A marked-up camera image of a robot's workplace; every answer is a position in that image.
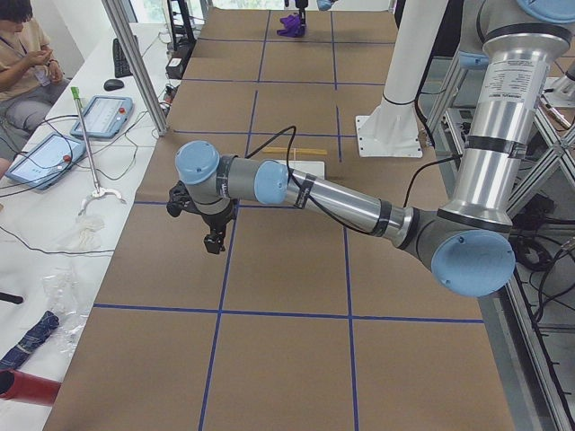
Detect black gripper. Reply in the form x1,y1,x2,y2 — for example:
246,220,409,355
201,200,237,254

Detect white wooden towel rack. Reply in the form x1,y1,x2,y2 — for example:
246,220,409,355
263,146,328,179

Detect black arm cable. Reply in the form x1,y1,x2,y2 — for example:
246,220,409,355
244,126,462,237

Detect black computer mouse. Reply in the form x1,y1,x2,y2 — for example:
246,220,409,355
103,78,125,92

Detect far blue teach pendant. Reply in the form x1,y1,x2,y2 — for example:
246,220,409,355
82,95,134,139

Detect near blue teach pendant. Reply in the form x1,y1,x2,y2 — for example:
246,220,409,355
5,133,85,190

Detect folded dark blue umbrella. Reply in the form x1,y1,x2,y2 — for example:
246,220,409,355
1,311,59,371

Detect metal reacher grabber stick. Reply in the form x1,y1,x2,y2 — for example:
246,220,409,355
71,86,127,216

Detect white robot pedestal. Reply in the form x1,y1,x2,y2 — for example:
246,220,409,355
356,0,448,158

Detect purple towel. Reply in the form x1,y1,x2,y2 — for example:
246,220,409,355
276,13,306,39

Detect black keyboard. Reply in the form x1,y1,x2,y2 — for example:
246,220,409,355
112,38,132,78

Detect aluminium frame post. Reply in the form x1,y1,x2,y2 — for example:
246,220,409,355
102,0,168,136

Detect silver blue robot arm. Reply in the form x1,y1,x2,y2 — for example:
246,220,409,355
167,1,574,297
295,0,337,27

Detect clear plastic bag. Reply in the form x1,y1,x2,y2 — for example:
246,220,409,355
42,268,90,357

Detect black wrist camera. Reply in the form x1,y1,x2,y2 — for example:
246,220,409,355
166,180,196,217

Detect blue teach pendant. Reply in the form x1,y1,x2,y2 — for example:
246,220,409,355
5,133,85,190
82,95,134,139

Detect black handle at edge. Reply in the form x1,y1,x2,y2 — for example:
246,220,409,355
0,292,23,304

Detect black box on table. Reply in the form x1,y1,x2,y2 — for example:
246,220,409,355
165,57,184,80

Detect seated person beige shirt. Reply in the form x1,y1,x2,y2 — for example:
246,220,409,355
0,0,71,165

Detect red cylinder tube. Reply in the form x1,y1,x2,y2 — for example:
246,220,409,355
1,369,61,406

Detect white crumpled cloth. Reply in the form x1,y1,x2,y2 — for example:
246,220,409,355
57,215,105,252

